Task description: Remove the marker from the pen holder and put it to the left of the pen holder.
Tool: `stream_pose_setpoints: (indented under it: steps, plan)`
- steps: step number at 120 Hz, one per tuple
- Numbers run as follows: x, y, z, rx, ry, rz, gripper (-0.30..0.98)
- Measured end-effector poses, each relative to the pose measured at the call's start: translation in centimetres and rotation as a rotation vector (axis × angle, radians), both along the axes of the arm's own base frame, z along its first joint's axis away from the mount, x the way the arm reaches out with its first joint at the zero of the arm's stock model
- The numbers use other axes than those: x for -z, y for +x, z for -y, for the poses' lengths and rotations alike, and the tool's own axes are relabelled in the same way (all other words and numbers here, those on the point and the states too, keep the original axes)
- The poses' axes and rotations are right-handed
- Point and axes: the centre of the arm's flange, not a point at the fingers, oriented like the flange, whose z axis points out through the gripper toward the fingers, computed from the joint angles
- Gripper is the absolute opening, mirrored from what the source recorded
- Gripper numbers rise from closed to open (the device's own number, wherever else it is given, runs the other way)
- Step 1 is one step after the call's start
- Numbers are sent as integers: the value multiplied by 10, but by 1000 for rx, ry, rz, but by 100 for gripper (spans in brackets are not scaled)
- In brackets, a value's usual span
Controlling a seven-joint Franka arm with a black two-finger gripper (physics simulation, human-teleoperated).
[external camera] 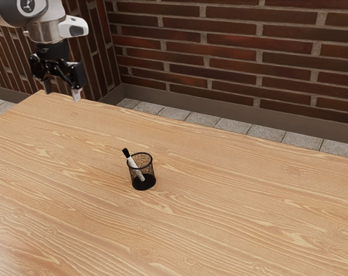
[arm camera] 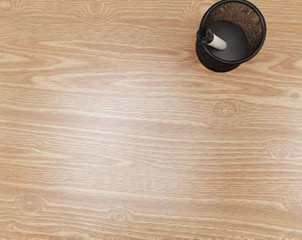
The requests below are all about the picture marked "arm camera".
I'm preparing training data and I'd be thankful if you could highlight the white pen with black cap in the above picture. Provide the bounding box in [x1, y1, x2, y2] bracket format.
[197, 27, 227, 51]

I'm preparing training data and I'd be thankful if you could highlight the black mesh pen holder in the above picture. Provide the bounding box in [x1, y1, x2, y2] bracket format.
[195, 0, 267, 73]

